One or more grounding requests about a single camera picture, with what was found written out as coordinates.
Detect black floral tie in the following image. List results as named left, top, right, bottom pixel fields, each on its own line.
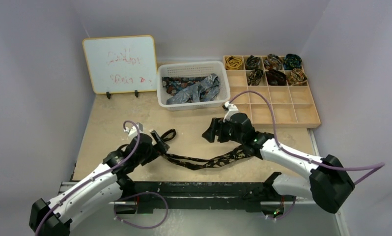
left=161, top=146, right=252, bottom=171

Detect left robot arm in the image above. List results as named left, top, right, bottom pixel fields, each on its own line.
left=29, top=129, right=176, bottom=236

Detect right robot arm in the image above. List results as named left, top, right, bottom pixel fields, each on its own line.
left=202, top=113, right=355, bottom=214

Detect grey blue patterned tie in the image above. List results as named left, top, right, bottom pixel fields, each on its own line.
left=167, top=73, right=221, bottom=105

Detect white plastic basket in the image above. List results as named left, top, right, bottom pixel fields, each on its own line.
left=157, top=60, right=230, bottom=111

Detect dark colourful patterned tie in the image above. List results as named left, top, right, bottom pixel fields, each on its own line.
left=161, top=77, right=205, bottom=96

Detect wooden compartment tray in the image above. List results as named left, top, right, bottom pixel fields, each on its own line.
left=224, top=55, right=321, bottom=128

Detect yellow rolled tie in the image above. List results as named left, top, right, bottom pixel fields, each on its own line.
left=224, top=56, right=244, bottom=70

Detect dark maroon rolled tie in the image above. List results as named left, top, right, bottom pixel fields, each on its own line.
left=265, top=69, right=287, bottom=86

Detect dark olive rolled tie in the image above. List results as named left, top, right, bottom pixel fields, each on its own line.
left=245, top=55, right=261, bottom=70

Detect brown patterned rolled tie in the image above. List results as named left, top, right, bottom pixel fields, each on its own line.
left=263, top=54, right=283, bottom=70

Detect orange brown rolled tie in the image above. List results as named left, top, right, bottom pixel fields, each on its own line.
left=287, top=68, right=308, bottom=86

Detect dark green rolled tie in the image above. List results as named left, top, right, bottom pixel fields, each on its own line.
left=283, top=54, right=303, bottom=70

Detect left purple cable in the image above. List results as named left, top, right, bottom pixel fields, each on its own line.
left=34, top=120, right=141, bottom=236

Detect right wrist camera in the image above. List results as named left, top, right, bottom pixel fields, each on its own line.
left=223, top=101, right=239, bottom=122

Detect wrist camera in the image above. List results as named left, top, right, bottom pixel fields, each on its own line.
left=223, top=101, right=239, bottom=122
left=123, top=122, right=143, bottom=138

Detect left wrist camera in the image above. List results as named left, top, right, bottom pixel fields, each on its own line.
left=123, top=122, right=143, bottom=138

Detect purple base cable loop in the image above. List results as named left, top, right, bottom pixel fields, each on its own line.
left=113, top=191, right=169, bottom=229

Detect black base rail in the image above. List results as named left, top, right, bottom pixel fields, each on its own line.
left=116, top=172, right=295, bottom=214

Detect white whiteboard orange frame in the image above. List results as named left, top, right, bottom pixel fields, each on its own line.
left=82, top=35, right=157, bottom=94

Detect aluminium rail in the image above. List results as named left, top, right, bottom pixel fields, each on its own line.
left=58, top=181, right=77, bottom=194

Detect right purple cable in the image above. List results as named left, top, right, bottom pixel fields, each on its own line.
left=228, top=90, right=386, bottom=186

